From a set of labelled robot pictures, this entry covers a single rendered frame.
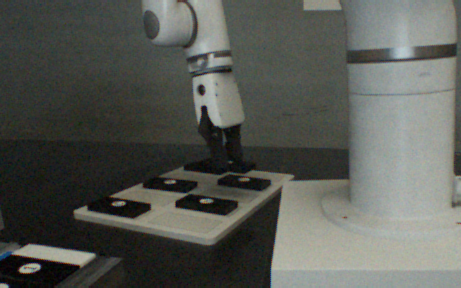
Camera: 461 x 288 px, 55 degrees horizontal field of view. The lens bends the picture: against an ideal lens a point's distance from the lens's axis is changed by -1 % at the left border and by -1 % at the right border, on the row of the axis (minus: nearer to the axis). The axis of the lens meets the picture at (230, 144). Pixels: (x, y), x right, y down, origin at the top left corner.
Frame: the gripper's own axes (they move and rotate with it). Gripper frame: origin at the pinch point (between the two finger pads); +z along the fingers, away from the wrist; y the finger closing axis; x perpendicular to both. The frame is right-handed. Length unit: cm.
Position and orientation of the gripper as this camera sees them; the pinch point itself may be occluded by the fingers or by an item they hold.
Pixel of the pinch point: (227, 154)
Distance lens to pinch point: 83.2
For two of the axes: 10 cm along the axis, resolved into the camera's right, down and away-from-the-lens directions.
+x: -8.6, 1.2, 5.0
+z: 1.8, 9.8, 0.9
